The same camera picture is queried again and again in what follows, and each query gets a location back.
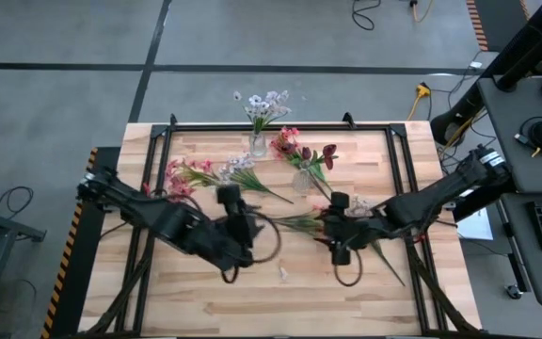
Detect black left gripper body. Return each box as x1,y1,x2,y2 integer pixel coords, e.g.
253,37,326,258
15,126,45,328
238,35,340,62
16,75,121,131
226,206,265,253

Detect white paper sheet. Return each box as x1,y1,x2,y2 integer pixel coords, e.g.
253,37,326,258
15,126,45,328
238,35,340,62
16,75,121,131
455,206,495,242

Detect black metal side table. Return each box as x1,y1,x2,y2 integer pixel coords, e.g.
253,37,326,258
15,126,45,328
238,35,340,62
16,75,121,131
0,190,47,339

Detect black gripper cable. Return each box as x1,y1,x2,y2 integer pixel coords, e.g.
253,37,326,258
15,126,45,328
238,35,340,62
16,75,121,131
334,249,364,288
250,210,284,265

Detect yellow extension cable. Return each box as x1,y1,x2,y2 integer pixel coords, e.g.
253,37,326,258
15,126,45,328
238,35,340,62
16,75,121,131
406,82,433,121

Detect black tower fan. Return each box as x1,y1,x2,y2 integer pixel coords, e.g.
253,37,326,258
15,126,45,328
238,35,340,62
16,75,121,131
495,0,542,93

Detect pink artificial flower bunch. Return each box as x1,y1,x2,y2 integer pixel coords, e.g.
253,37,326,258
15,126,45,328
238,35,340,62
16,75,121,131
270,202,337,249
141,158,228,200
270,125,334,202

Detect ribbed glass bottle vase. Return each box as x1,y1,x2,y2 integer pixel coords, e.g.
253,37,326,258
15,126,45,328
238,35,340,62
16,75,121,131
248,131,268,158

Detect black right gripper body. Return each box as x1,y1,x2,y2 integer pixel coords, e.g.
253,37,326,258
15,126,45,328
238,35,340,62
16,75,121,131
322,214,376,250

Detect orange black hazard tape strip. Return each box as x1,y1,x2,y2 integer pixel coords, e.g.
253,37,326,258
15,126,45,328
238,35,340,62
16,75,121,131
466,0,489,52
40,147,99,339

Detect dark grey desk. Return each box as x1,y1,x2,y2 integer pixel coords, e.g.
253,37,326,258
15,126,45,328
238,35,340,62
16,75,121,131
476,74,542,307

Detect flared glass carafe vase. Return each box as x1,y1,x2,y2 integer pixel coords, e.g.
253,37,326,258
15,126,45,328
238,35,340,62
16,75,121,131
292,167,313,195

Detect black base platform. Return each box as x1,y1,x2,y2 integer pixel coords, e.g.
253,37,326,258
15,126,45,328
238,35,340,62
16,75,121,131
47,146,121,339

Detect black aluminium table frame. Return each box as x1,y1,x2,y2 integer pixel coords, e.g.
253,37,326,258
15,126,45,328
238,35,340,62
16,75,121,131
78,111,485,339

